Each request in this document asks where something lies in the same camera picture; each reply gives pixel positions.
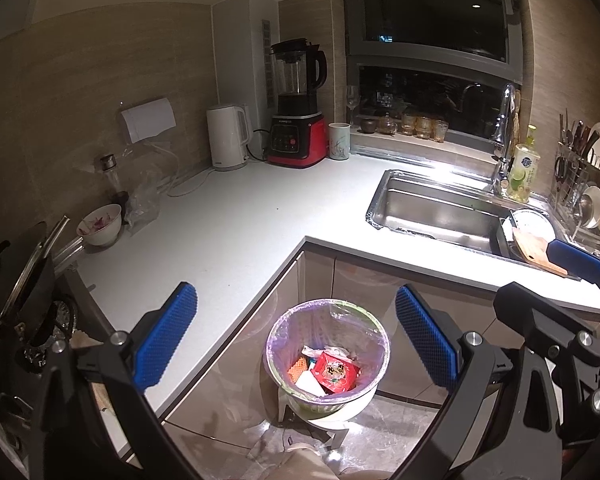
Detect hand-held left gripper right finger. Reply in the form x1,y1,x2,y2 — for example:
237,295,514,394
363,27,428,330
395,285,568,480

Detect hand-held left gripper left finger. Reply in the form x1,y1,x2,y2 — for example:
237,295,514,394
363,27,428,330
27,281,198,480

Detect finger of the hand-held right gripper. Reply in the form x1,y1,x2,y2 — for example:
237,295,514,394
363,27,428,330
547,239,600,296
494,281,600,453

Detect white tissue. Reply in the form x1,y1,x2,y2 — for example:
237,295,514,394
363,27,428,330
302,345,351,361

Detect alcohol wipe packets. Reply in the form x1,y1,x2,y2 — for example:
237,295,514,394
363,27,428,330
312,351,362,395

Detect trash bin with purple bag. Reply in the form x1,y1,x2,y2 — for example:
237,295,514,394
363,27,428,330
264,299,392,423

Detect wooden cutting board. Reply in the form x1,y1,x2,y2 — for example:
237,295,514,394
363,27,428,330
511,227,570,277

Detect white plate in sink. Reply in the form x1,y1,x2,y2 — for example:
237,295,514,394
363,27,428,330
507,208,556,243

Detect small white bowl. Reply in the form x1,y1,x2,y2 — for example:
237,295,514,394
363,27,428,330
580,185,600,228

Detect metal dish rack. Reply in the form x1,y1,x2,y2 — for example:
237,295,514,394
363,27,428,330
550,135,600,253

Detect beige kitchen cabinet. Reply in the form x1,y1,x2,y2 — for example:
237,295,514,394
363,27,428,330
125,242,600,461

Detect dish soap bottle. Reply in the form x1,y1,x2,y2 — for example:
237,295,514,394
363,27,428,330
502,125,540,204

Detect white ceramic bowl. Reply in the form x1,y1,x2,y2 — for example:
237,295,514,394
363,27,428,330
76,203,123,247

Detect set of kitchen utensils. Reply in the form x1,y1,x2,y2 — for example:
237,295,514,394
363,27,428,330
555,108,600,161

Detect stainless steel sink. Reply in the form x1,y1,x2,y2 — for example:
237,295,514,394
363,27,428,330
365,169,556,261

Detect purple onion peels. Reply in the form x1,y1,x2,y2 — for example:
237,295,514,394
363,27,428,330
82,212,113,233

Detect clear plastic bag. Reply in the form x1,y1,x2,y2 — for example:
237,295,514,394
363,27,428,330
122,142,178,233

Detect straw brush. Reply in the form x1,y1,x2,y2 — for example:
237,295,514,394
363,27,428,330
511,87,523,146

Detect chrome faucet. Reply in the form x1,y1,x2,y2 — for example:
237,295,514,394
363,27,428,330
487,82,518,196

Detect glass pot lid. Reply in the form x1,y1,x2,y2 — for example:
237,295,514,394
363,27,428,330
0,221,56,348

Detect glass bottle with metal cap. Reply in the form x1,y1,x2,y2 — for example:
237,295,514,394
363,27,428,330
94,154,131,223

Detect white electric kettle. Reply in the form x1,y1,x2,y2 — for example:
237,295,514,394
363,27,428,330
206,104,252,172

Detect white floral ceramic cup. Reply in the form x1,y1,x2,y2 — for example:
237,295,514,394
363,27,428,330
328,122,351,161

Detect red and black blender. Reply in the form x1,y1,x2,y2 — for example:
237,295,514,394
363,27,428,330
266,40,329,169

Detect clear wine glass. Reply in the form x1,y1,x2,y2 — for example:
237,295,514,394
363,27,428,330
346,85,361,125

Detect dark window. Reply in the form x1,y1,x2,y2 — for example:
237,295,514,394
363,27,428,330
340,0,526,141

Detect metal pan handle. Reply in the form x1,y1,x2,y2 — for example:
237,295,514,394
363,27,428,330
52,215,86,273

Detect white power cable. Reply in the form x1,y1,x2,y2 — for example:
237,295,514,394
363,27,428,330
152,140,216,198

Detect black power cable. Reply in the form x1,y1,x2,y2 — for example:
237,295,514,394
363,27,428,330
245,127,271,161

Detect white wall socket cover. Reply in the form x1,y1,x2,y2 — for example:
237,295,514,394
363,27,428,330
120,98,177,144

